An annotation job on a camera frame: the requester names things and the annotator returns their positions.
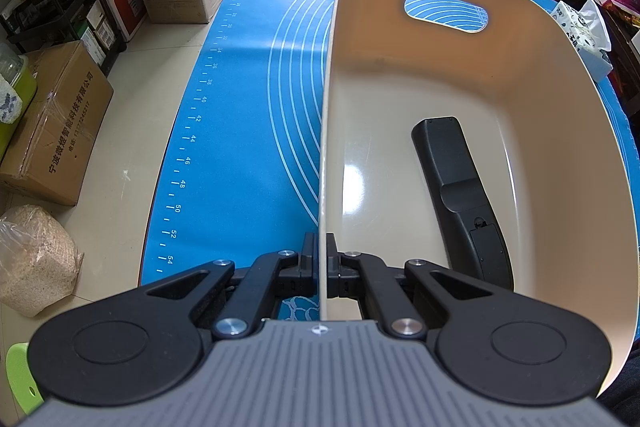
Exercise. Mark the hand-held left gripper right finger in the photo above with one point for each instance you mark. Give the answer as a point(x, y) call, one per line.
point(331, 259)

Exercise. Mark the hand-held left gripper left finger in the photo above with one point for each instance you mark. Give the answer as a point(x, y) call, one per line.
point(310, 259)

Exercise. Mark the black remote control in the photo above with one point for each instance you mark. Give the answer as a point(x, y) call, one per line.
point(450, 177)

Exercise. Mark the beige plastic basket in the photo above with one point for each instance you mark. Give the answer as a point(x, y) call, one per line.
point(400, 107)

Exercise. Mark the blue silicone mat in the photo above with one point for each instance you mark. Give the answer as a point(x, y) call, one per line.
point(250, 107)

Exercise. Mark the clear bag of pellets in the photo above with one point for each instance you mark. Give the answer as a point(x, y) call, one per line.
point(35, 257)

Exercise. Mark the brown printed cardboard box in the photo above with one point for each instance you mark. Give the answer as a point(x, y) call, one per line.
point(55, 122)

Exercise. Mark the green plastic stool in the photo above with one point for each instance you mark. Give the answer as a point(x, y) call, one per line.
point(22, 377)

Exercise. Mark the person's dark trousers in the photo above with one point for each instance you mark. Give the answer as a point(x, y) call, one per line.
point(625, 397)

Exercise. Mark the lime green lidded container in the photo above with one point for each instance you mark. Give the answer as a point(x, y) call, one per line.
point(17, 117)

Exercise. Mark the tissue pack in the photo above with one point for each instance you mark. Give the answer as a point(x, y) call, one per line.
point(582, 32)

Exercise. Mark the dark wooden shelf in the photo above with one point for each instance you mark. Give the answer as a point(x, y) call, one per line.
point(627, 42)

